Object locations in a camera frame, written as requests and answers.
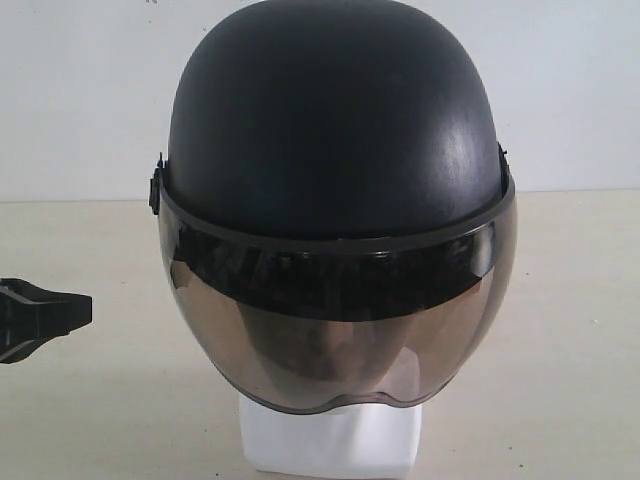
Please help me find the black helmet with tinted visor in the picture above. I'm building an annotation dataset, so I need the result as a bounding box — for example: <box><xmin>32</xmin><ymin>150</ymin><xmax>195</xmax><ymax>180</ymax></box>
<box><xmin>149</xmin><ymin>1</ymin><xmax>517</xmax><ymax>415</ymax></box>

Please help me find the white mannequin head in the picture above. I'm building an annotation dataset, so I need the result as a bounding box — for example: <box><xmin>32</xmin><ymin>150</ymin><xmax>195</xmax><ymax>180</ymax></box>
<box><xmin>239</xmin><ymin>396</ymin><xmax>422</xmax><ymax>464</ymax></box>

